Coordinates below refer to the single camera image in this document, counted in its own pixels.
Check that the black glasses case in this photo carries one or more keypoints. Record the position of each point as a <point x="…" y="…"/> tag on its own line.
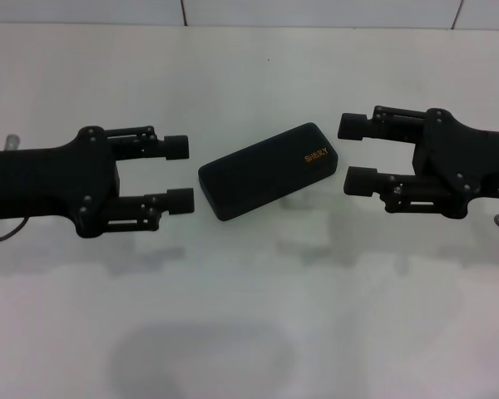
<point x="262" y="174"/>

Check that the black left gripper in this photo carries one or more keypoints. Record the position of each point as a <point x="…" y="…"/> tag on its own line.
<point x="50" y="183"/>

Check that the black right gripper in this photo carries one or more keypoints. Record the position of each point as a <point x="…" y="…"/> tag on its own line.
<point x="470" y="162"/>

